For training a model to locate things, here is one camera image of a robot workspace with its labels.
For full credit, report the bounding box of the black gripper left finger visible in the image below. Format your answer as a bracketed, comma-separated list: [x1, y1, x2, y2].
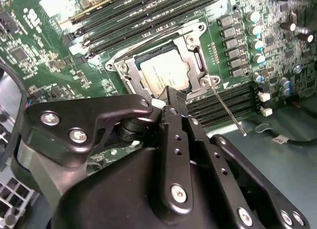
[11, 86, 195, 224]

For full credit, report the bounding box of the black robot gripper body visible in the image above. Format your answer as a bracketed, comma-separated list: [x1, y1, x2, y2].
[51, 146, 235, 229]

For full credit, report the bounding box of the metal socket cover frame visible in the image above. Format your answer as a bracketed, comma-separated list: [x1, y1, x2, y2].
[120, 35, 212, 97]

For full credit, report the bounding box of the metal wire locking lever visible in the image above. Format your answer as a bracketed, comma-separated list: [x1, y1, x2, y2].
[210, 83, 247, 137]
[116, 28, 196, 63]

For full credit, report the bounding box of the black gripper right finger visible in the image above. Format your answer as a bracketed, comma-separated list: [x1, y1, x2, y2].
[177, 90, 312, 229]

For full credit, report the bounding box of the silver CPU chip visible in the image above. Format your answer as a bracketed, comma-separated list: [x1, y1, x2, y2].
[139, 50, 193, 97]

